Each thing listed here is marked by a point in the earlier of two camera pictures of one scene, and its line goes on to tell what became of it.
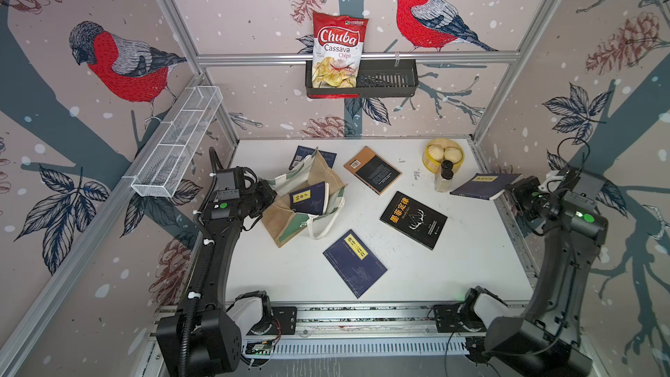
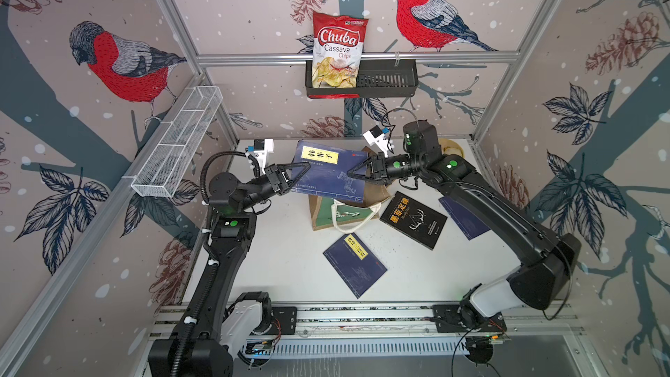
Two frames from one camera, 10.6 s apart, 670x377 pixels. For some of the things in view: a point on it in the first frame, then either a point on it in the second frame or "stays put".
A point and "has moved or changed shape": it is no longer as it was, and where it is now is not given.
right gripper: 519,188 to 379,172
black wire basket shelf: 380,78 stays put
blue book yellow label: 486,186 has moved or changed shape
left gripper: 269,194 to 278,180
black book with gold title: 414,220 stays put
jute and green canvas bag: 310,194 to 345,215
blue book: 311,200 to 328,174
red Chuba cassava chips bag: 338,50 stays put
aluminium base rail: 352,331 stays put
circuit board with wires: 261,347 stays put
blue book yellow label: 354,263 stays put
